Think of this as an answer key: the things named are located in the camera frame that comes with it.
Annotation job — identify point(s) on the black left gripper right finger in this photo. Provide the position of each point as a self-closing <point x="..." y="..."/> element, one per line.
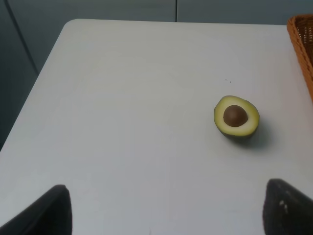
<point x="286" y="210"/>

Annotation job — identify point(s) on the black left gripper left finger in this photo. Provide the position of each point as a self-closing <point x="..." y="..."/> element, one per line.
<point x="50" y="214"/>

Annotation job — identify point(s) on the orange wicker basket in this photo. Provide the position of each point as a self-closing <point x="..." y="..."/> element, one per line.
<point x="300" y="29"/>

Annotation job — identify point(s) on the halved avocado with pit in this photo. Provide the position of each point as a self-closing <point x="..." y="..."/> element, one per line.
<point x="236" y="118"/>

